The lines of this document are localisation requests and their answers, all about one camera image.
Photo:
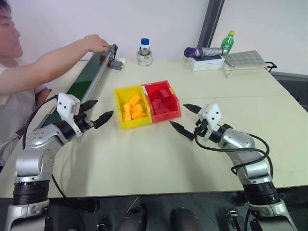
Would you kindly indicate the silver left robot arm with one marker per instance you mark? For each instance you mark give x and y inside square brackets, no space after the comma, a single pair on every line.
[36,142]

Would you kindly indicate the green conveyor belt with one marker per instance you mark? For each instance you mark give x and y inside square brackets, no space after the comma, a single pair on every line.
[91,74]

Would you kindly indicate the white printer paper tray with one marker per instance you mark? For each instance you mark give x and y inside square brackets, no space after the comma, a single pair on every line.
[207,67]

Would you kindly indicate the green bottle yellow cap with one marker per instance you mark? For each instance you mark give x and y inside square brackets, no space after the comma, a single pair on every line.
[227,42]

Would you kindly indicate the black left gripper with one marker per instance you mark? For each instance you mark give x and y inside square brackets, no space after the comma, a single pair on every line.
[83,121]

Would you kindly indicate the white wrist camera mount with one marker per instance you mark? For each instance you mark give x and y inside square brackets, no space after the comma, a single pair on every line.
[67,104]
[213,115]

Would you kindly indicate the person's head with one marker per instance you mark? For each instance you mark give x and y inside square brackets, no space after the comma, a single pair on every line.
[9,31]

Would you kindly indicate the person's bare forearm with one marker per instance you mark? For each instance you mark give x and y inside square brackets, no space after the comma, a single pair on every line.
[43,67]

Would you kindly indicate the grey wall pillar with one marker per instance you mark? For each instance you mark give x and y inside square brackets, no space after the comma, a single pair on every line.
[211,21]

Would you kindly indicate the person's bare hand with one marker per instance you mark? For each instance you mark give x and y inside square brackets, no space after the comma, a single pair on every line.
[97,43]

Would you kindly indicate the white box blue top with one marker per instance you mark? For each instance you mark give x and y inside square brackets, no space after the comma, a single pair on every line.
[207,60]

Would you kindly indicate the yellow plastic bin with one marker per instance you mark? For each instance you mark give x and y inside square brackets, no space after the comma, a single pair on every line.
[120,96]

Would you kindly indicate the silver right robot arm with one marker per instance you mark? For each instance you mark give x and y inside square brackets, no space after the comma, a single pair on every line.
[243,146]

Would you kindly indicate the red plastic bin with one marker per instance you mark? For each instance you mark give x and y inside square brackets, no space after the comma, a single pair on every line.
[174,95]

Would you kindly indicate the grey purple folded umbrella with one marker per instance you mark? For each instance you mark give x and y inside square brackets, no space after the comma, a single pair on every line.
[207,51]

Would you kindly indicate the person in white shirt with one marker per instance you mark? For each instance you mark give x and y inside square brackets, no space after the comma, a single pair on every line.
[14,110]

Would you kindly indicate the red toy block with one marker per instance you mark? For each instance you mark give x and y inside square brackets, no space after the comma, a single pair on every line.
[157,104]
[164,93]

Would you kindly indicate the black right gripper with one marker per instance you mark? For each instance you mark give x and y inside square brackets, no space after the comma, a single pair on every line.
[200,128]

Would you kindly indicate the yellow toy block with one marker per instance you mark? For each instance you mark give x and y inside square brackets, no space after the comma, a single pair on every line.
[140,116]
[126,111]
[138,109]
[135,99]

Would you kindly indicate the blue-capped glass bottle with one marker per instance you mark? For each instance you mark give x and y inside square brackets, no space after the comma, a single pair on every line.
[145,45]

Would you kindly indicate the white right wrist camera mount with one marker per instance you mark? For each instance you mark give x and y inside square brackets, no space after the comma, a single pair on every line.
[213,115]

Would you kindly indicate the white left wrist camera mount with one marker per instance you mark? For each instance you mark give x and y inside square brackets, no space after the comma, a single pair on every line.
[67,104]

